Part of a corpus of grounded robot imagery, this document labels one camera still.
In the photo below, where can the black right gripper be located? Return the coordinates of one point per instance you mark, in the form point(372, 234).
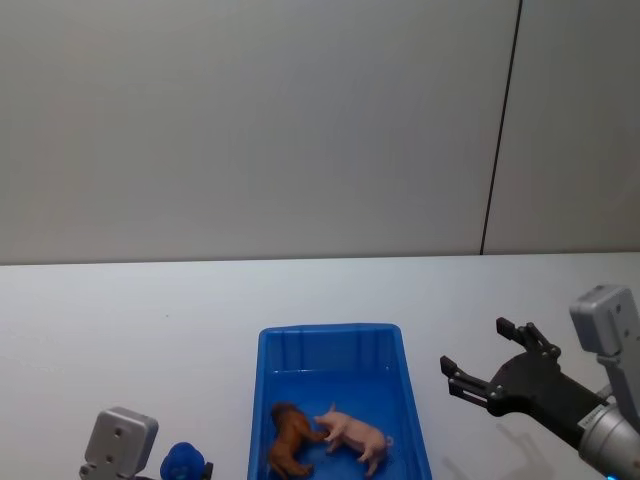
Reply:
point(537, 387)

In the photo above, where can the small blue toy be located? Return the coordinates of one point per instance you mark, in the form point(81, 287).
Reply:
point(181, 462)

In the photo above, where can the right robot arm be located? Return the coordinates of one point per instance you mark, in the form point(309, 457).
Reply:
point(600, 320)

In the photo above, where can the brown toy lion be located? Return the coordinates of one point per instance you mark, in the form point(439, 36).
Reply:
point(290, 440)

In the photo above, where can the pink toy pig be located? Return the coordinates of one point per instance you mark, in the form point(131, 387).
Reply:
point(357, 432)

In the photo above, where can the blue plastic bin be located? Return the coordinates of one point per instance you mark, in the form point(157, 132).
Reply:
point(345, 380)

